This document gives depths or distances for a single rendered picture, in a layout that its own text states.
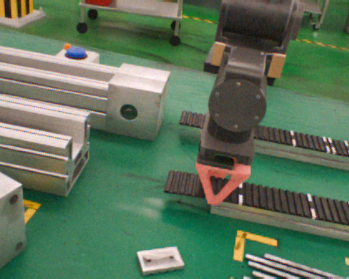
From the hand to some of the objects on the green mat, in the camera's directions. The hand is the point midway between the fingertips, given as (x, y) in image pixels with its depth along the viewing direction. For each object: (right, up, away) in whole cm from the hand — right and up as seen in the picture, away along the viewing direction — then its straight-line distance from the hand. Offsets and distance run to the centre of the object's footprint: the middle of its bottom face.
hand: (214, 188), depth 56 cm
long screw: (+8, -10, -7) cm, 15 cm away
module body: (-56, +18, +21) cm, 63 cm away
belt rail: (+47, -12, -1) cm, 48 cm away
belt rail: (+50, -2, +15) cm, 52 cm away
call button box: (-27, +19, +30) cm, 45 cm away
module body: (-59, +9, +5) cm, 60 cm away
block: (-13, +11, +20) cm, 26 cm away
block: (-29, -6, -10) cm, 31 cm away
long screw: (+11, -10, -7) cm, 16 cm away
